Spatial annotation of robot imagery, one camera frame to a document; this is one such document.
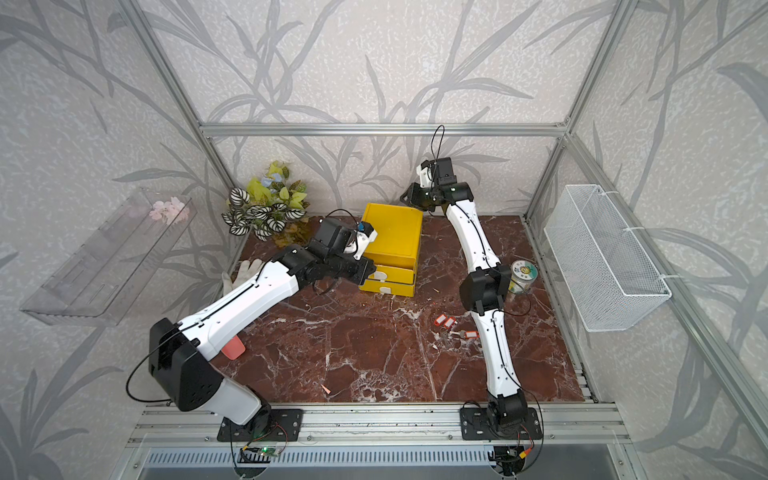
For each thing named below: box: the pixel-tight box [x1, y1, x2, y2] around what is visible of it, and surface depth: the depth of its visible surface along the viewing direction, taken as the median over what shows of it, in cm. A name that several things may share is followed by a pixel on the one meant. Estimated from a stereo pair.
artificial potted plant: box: [221, 161, 311, 241], surface depth 93 cm
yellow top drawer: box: [368, 265, 415, 284], surface depth 82 cm
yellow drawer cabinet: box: [359, 203, 424, 290], surface depth 86 cm
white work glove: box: [222, 258, 262, 296], surface depth 105 cm
